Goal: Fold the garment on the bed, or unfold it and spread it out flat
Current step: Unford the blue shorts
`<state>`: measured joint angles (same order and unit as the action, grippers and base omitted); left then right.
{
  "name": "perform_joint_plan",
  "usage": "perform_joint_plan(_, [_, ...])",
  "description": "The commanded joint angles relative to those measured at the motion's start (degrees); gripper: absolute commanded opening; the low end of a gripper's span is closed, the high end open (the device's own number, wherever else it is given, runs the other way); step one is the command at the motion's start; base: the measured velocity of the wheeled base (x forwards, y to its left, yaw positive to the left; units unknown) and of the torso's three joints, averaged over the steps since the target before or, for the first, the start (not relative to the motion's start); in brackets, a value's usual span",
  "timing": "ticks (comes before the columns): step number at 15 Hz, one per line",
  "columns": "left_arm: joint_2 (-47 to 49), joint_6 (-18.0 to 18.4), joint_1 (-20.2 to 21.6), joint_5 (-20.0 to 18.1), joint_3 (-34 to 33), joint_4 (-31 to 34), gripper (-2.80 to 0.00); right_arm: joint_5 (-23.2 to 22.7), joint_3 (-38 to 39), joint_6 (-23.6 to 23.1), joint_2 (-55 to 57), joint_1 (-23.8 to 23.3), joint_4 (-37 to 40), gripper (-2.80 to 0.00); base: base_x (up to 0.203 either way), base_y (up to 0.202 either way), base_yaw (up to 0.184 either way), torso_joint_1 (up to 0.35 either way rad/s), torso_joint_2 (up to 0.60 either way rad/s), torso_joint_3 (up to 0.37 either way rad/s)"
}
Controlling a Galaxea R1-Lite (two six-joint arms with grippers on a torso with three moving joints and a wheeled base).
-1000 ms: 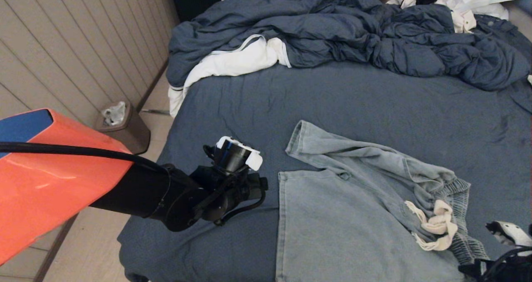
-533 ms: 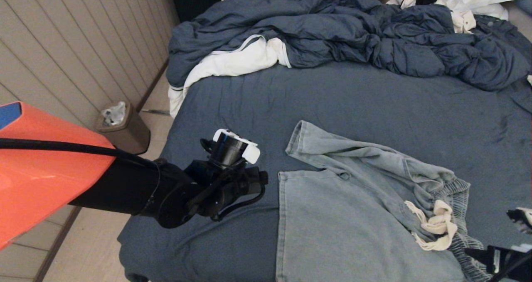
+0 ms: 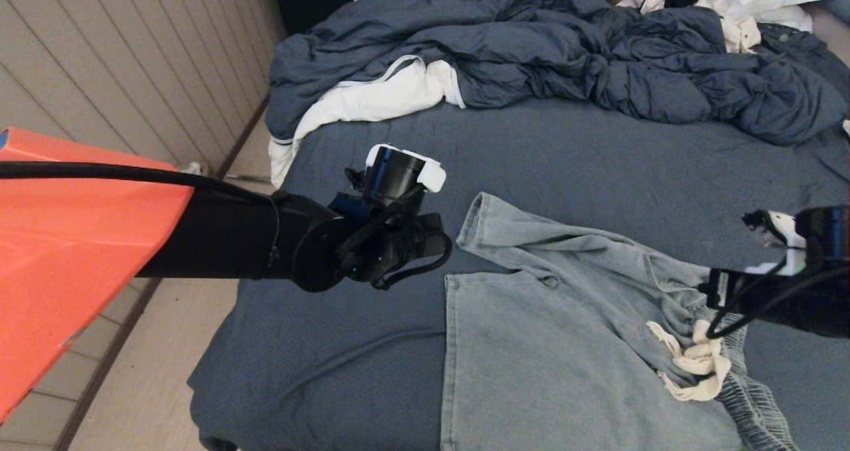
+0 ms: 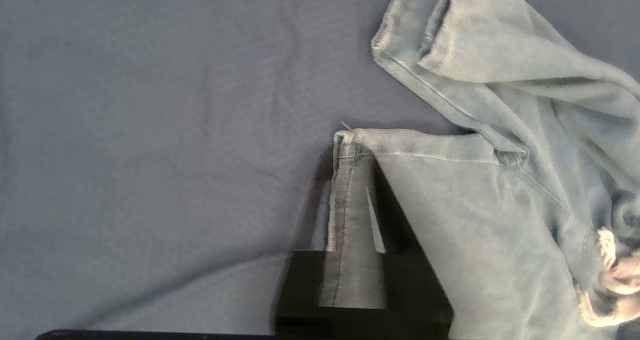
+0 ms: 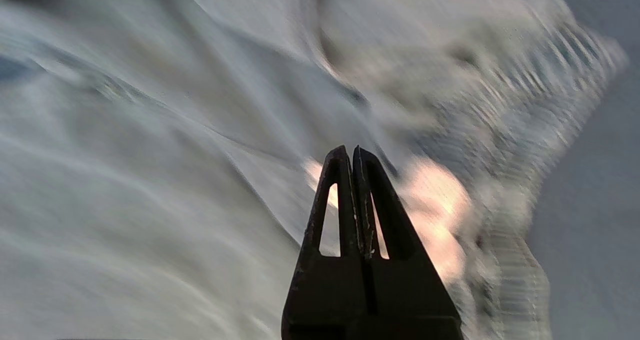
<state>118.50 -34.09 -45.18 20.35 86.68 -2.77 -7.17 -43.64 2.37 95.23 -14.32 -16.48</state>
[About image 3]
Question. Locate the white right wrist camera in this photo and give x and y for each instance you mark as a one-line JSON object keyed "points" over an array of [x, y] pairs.
{"points": [[787, 228]]}

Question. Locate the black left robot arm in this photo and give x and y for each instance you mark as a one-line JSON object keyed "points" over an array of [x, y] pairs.
{"points": [[219, 238]]}

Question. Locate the dark blue denim jacket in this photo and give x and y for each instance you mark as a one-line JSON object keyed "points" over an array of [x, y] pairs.
{"points": [[800, 42]]}

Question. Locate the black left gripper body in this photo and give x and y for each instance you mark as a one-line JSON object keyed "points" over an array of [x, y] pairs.
{"points": [[398, 245]]}

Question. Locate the cream button shirt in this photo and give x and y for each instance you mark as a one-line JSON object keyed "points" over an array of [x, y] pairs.
{"points": [[740, 36]]}

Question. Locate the dark blue bed sheet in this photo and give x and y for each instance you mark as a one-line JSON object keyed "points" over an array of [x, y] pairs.
{"points": [[597, 159]]}

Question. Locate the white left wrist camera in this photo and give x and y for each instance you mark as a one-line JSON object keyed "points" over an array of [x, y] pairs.
{"points": [[431, 175]]}

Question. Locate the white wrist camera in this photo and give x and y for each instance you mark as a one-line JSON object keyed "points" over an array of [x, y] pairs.
{"points": [[787, 228], [431, 175]]}

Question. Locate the blue pillow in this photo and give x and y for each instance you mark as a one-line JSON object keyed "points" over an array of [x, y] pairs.
{"points": [[842, 6]]}

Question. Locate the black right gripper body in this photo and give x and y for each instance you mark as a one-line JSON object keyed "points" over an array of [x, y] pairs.
{"points": [[764, 298]]}

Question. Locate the light blue denim shorts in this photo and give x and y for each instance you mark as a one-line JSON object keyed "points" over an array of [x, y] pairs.
{"points": [[531, 345]]}

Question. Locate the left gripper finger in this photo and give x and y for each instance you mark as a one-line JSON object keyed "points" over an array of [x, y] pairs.
{"points": [[433, 225], [435, 248]]}

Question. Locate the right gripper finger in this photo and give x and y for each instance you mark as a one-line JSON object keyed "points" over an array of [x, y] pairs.
{"points": [[714, 283], [716, 303]]}

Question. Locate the crumpled dark blue duvet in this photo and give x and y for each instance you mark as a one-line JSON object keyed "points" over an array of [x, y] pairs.
{"points": [[531, 39]]}

